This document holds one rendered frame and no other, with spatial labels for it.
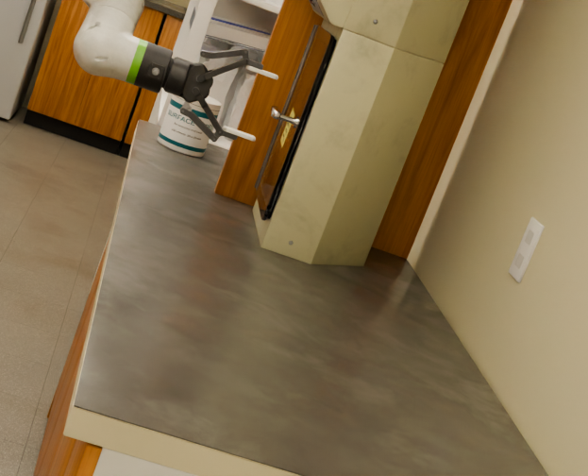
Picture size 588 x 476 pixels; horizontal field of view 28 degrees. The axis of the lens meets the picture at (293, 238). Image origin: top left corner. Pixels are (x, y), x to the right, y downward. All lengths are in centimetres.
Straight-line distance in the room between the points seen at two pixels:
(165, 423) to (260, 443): 13
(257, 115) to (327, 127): 39
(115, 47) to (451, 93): 82
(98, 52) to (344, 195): 57
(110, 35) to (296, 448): 115
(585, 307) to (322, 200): 69
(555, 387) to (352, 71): 79
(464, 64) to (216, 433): 152
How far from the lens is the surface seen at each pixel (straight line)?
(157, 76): 241
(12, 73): 734
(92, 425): 141
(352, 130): 239
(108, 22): 243
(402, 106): 247
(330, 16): 235
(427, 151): 280
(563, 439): 187
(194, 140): 309
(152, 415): 145
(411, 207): 283
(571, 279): 202
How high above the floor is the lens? 150
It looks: 12 degrees down
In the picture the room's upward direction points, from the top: 21 degrees clockwise
